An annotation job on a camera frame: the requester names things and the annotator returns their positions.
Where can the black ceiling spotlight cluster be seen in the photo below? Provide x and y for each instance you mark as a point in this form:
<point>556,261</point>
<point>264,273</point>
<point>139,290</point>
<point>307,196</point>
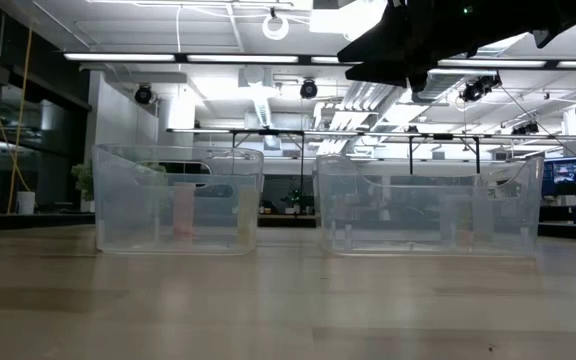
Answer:
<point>478,87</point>

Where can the small yellow pill bottle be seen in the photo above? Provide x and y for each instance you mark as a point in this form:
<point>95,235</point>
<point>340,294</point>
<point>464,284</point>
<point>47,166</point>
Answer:
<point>247,215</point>

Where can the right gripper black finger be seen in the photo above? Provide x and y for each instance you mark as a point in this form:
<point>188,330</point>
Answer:
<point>393,40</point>
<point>383,75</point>

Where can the small pink pill bottle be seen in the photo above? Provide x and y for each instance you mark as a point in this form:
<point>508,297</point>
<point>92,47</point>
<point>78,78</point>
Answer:
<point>184,210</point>

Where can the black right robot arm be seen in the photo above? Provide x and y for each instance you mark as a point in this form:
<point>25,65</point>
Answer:
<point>518,15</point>

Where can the green spiky plant ball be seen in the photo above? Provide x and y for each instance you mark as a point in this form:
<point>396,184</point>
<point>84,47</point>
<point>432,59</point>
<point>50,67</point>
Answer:
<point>154,169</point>

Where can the wide clear plastic bin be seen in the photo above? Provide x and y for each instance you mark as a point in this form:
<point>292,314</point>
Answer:
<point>393,220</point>

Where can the white cup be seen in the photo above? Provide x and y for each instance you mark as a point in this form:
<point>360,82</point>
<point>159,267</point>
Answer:
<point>26,204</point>

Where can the black metal gantry frame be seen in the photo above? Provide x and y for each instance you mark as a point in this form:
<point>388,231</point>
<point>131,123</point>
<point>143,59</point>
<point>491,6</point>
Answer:
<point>268,132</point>

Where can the computer monitor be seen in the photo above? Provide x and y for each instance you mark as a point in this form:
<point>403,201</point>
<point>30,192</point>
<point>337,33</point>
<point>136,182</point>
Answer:
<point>575,175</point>

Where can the potted green plant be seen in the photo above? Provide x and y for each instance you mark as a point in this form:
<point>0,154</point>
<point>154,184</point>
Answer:
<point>83,180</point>

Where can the long ceiling light strip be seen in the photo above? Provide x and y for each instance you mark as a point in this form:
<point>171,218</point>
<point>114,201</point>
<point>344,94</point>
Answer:
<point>118,57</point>

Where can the narrow clear plastic bin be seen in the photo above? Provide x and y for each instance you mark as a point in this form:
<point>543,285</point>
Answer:
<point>128,220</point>

